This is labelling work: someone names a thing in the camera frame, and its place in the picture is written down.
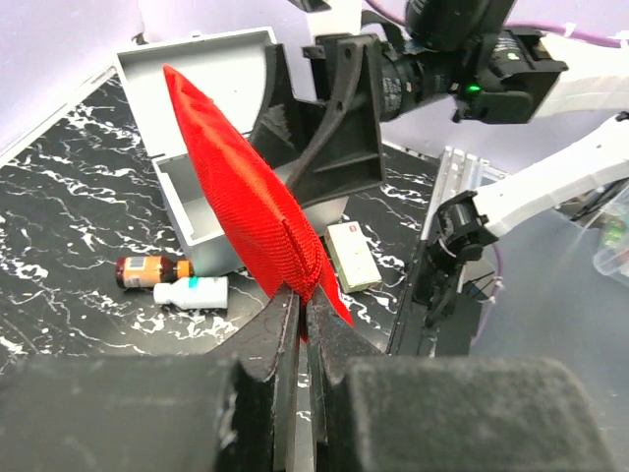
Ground red first aid pouch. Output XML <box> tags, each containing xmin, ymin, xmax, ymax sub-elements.
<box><xmin>163</xmin><ymin>65</ymin><xmax>353</xmax><ymax>324</ymax></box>

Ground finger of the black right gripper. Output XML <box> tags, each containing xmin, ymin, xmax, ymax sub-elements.
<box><xmin>287</xmin><ymin>34</ymin><xmax>384</xmax><ymax>207</ymax></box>
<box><xmin>250</xmin><ymin>44</ymin><xmax>324</xmax><ymax>167</ymax></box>

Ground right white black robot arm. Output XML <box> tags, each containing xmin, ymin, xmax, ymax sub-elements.
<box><xmin>251</xmin><ymin>1</ymin><xmax>628</xmax><ymax>325</ymax></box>

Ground grey plastic medicine case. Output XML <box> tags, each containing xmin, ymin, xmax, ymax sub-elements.
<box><xmin>115</xmin><ymin>27</ymin><xmax>355</xmax><ymax>276</ymax></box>

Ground white cardboard medicine box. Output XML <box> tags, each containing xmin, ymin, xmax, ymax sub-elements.
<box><xmin>324</xmin><ymin>221</ymin><xmax>382</xmax><ymax>294</ymax></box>

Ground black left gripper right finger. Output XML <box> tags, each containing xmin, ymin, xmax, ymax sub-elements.
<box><xmin>306</xmin><ymin>291</ymin><xmax>616</xmax><ymax>471</ymax></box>

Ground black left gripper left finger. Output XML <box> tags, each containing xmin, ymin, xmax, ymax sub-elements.
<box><xmin>1</xmin><ymin>289</ymin><xmax>300</xmax><ymax>471</ymax></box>

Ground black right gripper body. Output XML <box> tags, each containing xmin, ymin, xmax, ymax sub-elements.
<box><xmin>377</xmin><ymin>0</ymin><xmax>565</xmax><ymax>123</ymax></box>

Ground white teal label bottle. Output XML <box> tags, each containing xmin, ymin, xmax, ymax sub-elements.
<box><xmin>152</xmin><ymin>276</ymin><xmax>229</xmax><ymax>310</ymax></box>

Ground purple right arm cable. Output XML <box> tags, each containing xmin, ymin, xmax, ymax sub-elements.
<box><xmin>366</xmin><ymin>0</ymin><xmax>629</xmax><ymax>50</ymax></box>

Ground brown orange cap bottle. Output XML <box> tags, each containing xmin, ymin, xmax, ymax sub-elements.
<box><xmin>115</xmin><ymin>256</ymin><xmax>195</xmax><ymax>289</ymax></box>

